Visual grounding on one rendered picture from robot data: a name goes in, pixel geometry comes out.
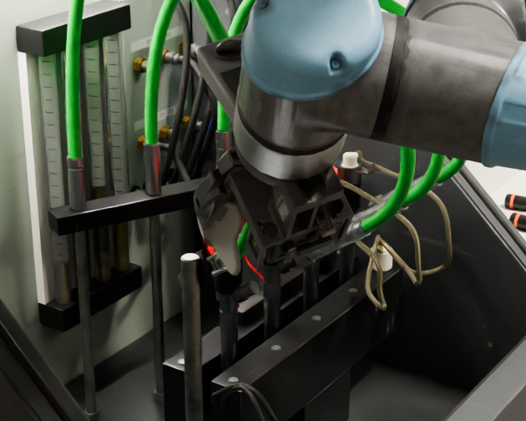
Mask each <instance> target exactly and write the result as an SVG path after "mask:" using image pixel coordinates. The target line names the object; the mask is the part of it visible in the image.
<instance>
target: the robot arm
mask: <svg viewBox="0 0 526 421"><path fill-rule="evenodd" d="M196 53H197V59H198V63H199V67H200V73H201V74H202V76H203V77H204V79H205V81H206V83H207V84H208V85H209V86H210V89H211V90H212V92H213V93H214V95H215V97H216V98H217V99H218V101H219V102H220V104H221V106H222V107H223V109H224V111H225V112H226V113H227V115H228V116H229V118H230V120H231V122H232V123H233V132H234V136H235V148H232V149H230V150H228V151H227V152H225V153H224V154H223V155H222V156H221V158H220V160H218V161H217V162H216V164H217V166H216V169H214V170H210V171H209V173H208V175H207V177H206V178H205V179H204V180H203V181H202V182H201V183H200V185H199V186H198V187H197V189H196V190H195V193H194V204H195V212H196V215H197V220H198V224H199V228H200V233H201V235H202V236H203V239H204V241H205V243H206V244H207V245H208V246H210V247H214V248H215V250H216V251H217V253H218V255H219V256H220V259H221V260H222V261H223V263H224V264H225V267H226V268H227V270H228V272H229V273H230V274H231V275H233V276H237V275H239V273H240V269H241V264H240V254H239V249H238V243H237V240H238V236H239V234H240V232H241V231H242V228H243V216H244V217H245V221H246V223H247V225H248V226H249V230H248V235H247V240H246V244H245V245H246V248H247V250H248V252H249V253H250V257H251V259H252V261H253V263H254V265H255V268H256V270H257V272H258V271H261V268H262V265H263V261H264V258H265V259H266V262H267V263H270V264H272V263H274V262H277V261H280V260H283V259H285V258H287V257H291V256H294V255H296V256H297V257H298V256H303V255H305V254H307V253H310V252H312V251H316V250H318V249H321V248H323V247H325V246H329V245H330V244H331V242H332V241H334V240H335V239H336V238H337V237H338V238H339V240H340V241H342V240H344V237H345V235H346V232H347V229H348V227H349V225H350V223H351V221H352V217H353V215H354V214H353V212H352V208H351V207H350V205H349V203H348V201H347V199H346V197H345V195H344V193H343V191H344V189H343V187H342V185H341V182H340V181H339V179H338V176H337V174H336V172H335V170H334V168H333V165H334V163H335V161H336V158H337V157H338V156H339V154H340V153H341V149H342V147H343V145H344V143H345V140H346V136H347V135H348V134H349V135H353V136H357V137H361V138H365V139H373V140H377V141H381V142H384V143H388V144H392V145H399V146H403V147H407V148H411V149H415V150H422V151H427V152H430V153H434V154H439V155H446V156H450V157H453V158H458V159H462V160H469V161H472V162H477V163H481V164H482V165H483V166H485V167H488V168H493V167H495V166H500V167H505V168H510V169H516V170H525V171H526V0H409V2H408V4H407V6H406V9H405V12H404V14H403V16H398V15H396V14H394V13H386V12H382V11H381V9H380V6H379V3H378V1H377V0H255V3H254V5H253V7H252V9H251V11H250V17H249V22H248V25H247V27H246V29H245V32H244V33H240V34H237V35H235V36H232V37H229V38H225V39H222V40H220V41H217V42H214V43H210V44H207V45H205V46H202V47H199V48H198V49H197V51H196ZM242 214H243V215H242ZM343 220H344V223H343V225H342V222H343ZM341 225H342V226H341ZM253 237H254V239H255V242H256V244H257V246H258V248H259V250H260V252H259V256H258V255H257V253H256V251H255V248H254V246H253V244H252V240H253Z"/></svg>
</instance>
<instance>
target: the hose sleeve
mask: <svg viewBox="0 0 526 421"><path fill-rule="evenodd" d="M207 261H208V264H209V267H210V271H211V275H212V277H215V276H218V275H219V274H220V273H224V272H226V271H228V270H227V268H226V267H225V264H224V263H223V261H222V260H221V259H220V256H219V255H218V253H217V252H215V253H214V254H213V255H211V256H209V257H207Z"/></svg>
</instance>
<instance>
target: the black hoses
mask: <svg viewBox="0 0 526 421"><path fill-rule="evenodd" d="M226 1H227V3H228V6H229V9H230V25H231V24H232V21H233V18H234V16H235V14H236V5H235V1H234V0H226ZM176 10H177V12H178V14H179V16H180V21H181V24H182V29H183V56H179V59H178V61H179V63H182V72H181V80H180V91H179V97H178V103H177V109H176V114H175V118H174V126H173V130H172V134H171V138H170V142H169V145H168V144H166V143H160V144H159V147H160V150H165V151H167V155H166V159H165V163H164V168H163V170H162V174H161V186H163V185H171V184H175V183H177V181H178V182H179V183H180V182H184V181H187V180H195V179H198V178H204V177H207V174H205V173H203V172H201V171H202V169H203V167H204V164H205V161H206V159H207V156H208V154H209V151H210V147H211V144H212V141H213V138H214V136H215V130H216V128H217V119H218V104H217V102H216V101H217V98H216V97H215V95H214V93H213V92H212V90H211V89H210V86H209V85H208V84H207V83H206V81H205V79H204V77H203V76H202V74H201V73H200V67H199V65H198V64H197V63H196V62H195V61H194V60H193V59H192V58H191V57H190V25H189V20H188V18H187V15H186V11H185V9H184V7H183V5H182V3H181V1H179V3H178V5H177V8H176ZM210 43H213V42H212V40H211V38H210V35H209V34H208V32H207V37H206V45H207V44H210ZM190 67H191V68H192V69H193V71H194V72H195V74H196V76H197V78H198V79H199V84H198V88H197V92H196V96H195V101H194V105H193V109H192V112H191V116H190V121H189V124H188V127H187V130H186V133H185V138H184V142H183V144H182V147H181V150H180V155H179V154H178V153H177V151H176V150H175V149H176V145H177V141H178V138H179V133H180V126H181V122H182V118H183V113H184V108H185V98H186V92H187V86H188V79H189V71H190ZM204 92H205V93H206V95H207V98H208V100H209V104H208V107H207V110H206V112H205V117H204V119H203V122H202V125H201V127H200V131H199V133H198V136H197V139H196V141H195V145H194V148H193V150H192V152H191V155H190V158H189V161H188V163H187V165H186V164H185V158H186V155H187V152H188V149H189V147H190V141H191V139H192V136H193V133H194V130H195V125H196V121H197V118H198V115H199V112H200V106H201V102H202V99H203V95H204ZM210 119H211V122H210ZM209 123H210V128H209V131H208V134H207V136H206V139H205V143H204V146H203V149H202V151H201V154H200V157H199V160H198V163H197V165H196V167H195V169H194V170H193V167H194V164H195V161H196V159H197V156H198V153H199V152H200V147H201V145H202V143H203V140H204V137H205V134H206V131H207V129H208V126H209ZM173 160H174V162H175V164H176V166H175V168H174V169H173V168H171V165H172V162H173ZM190 175H191V177H190ZM169 180H170V181H169ZM138 190H140V188H139V186H137V185H134V186H133V187H132V189H131V192H134V191H138Z"/></svg>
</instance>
